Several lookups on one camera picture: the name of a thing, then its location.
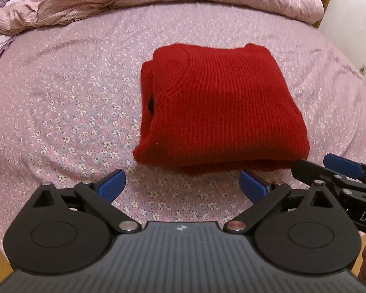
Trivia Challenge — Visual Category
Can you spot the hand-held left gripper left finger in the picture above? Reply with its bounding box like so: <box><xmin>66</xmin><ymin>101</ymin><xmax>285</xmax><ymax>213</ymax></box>
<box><xmin>32</xmin><ymin>169</ymin><xmax>141</xmax><ymax>233</ymax></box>

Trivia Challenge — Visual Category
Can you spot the lilac ruffled pillow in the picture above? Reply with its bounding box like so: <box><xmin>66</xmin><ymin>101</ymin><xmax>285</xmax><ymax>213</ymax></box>
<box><xmin>0</xmin><ymin>0</ymin><xmax>40</xmax><ymax>71</ymax></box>

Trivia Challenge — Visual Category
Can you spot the pink floral bed sheet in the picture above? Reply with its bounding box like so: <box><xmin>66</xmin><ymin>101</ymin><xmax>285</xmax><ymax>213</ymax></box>
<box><xmin>0</xmin><ymin>1</ymin><xmax>366</xmax><ymax>241</ymax></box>

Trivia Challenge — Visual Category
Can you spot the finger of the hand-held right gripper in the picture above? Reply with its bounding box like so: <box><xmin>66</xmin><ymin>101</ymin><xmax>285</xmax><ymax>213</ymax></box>
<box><xmin>323</xmin><ymin>153</ymin><xmax>366</xmax><ymax>185</ymax></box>
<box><xmin>292</xmin><ymin>159</ymin><xmax>349</xmax><ymax>195</ymax></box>

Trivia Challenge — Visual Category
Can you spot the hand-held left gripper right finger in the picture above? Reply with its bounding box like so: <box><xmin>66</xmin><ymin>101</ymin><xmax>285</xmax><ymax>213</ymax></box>
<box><xmin>226</xmin><ymin>170</ymin><xmax>335</xmax><ymax>233</ymax></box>

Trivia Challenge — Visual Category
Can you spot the red knit cardigan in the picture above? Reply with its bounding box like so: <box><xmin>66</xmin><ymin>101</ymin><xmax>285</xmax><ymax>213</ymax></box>
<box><xmin>132</xmin><ymin>43</ymin><xmax>310</xmax><ymax>176</ymax></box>

